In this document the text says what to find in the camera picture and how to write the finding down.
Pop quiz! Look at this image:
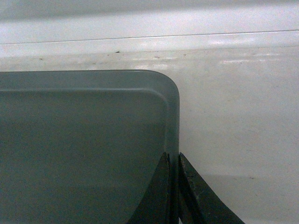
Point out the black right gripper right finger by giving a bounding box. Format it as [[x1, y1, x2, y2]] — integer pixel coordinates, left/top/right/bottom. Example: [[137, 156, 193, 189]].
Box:
[[178, 153, 244, 224]]

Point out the grey rectangular serving tray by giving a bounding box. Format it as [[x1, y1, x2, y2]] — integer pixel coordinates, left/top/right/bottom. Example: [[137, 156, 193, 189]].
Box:
[[0, 70, 179, 224]]

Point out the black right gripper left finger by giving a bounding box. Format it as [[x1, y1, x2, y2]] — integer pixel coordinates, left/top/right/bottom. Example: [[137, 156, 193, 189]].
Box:
[[127, 152, 171, 224]]

